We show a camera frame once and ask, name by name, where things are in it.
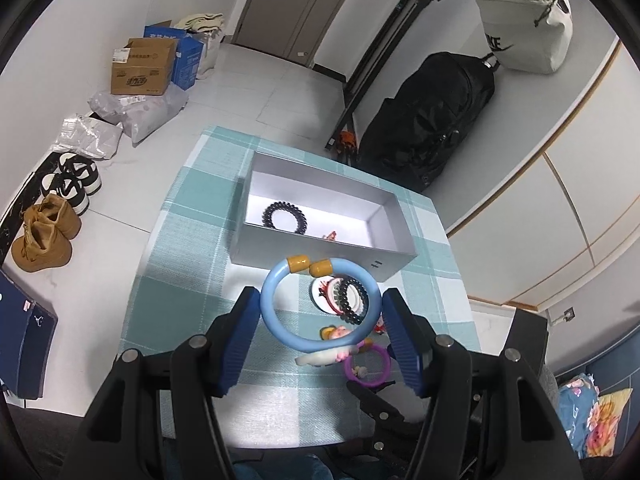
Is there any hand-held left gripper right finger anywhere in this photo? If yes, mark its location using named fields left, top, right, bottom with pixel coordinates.
left=382, top=287, right=586, bottom=480

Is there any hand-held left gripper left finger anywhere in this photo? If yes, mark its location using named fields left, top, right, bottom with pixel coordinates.
left=65, top=286, right=263, bottom=480

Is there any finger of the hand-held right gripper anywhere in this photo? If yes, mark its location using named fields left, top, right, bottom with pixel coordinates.
left=325, top=381, right=426, bottom=463

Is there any purple bracelet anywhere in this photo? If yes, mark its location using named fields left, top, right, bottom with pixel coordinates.
left=344, top=344, right=392, bottom=388

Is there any blue bracelet with yellow caps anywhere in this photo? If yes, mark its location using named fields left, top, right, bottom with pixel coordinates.
left=260, top=255, right=381, bottom=353

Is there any cartoon doll hair clip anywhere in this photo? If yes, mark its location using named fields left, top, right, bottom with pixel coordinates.
left=295, top=324, right=373, bottom=367

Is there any black spiral hair tie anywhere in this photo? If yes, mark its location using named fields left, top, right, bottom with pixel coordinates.
left=334, top=275, right=371, bottom=318
left=262, top=201, right=308, bottom=236

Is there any grey cardboard box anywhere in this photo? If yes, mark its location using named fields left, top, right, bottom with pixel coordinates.
left=229, top=150, right=418, bottom=283

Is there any round pin badge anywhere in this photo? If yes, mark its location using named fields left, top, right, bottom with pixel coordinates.
left=310, top=276, right=351, bottom=316

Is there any floral blanket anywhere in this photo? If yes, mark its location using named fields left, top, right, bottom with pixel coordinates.
left=555, top=372, right=628, bottom=458

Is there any teal checkered tablecloth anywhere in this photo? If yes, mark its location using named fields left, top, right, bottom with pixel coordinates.
left=116, top=125, right=483, bottom=448

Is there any white wardrobe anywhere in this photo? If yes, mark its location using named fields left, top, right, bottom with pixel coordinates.
left=445, top=40, right=640, bottom=311

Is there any navy shoe box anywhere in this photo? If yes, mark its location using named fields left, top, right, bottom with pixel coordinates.
left=0, top=267, right=58, bottom=401

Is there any brown boot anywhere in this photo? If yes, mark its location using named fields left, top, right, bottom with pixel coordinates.
left=11, top=220, right=73, bottom=273
left=25, top=194, right=82, bottom=240

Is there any large black bag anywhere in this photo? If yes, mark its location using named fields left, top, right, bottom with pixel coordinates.
left=357, top=51, right=496, bottom=193

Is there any black and white sneaker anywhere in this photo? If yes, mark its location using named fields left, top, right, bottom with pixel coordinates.
left=59, top=151, right=103, bottom=196
left=40, top=172, right=91, bottom=216

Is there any large grey parcel bag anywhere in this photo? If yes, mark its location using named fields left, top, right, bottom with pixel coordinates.
left=89, top=82, right=190, bottom=148

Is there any small grey parcel bag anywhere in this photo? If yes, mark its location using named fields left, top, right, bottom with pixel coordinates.
left=54, top=112, right=123, bottom=161

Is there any blue cardboard box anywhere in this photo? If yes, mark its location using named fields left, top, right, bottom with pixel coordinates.
left=144, top=25, right=206, bottom=91

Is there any white plastic bag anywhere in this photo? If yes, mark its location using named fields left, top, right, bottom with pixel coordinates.
left=195, top=30, right=221, bottom=80

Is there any brown cardboard box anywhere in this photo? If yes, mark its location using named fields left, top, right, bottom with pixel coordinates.
left=110, top=37, right=178, bottom=97

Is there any white tote bag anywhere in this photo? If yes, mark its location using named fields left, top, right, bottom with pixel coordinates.
left=472, top=0, right=573, bottom=75

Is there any beige cloth bag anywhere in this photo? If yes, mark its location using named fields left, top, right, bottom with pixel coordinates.
left=172, top=12, right=225, bottom=36

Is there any black metal rack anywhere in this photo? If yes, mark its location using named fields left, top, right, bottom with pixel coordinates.
left=322, top=0, right=461, bottom=153

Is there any grey door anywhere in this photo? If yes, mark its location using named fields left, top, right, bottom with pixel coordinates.
left=235, top=0, right=371, bottom=66

